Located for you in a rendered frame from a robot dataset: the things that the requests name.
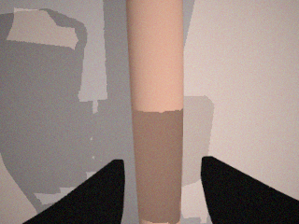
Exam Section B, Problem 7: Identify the long tan rail with center flange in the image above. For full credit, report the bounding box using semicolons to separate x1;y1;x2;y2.
125;0;183;224

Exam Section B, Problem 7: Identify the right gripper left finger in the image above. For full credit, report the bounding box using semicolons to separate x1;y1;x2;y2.
22;160;125;224

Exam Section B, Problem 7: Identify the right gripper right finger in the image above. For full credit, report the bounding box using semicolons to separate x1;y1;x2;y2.
201;156;299;224

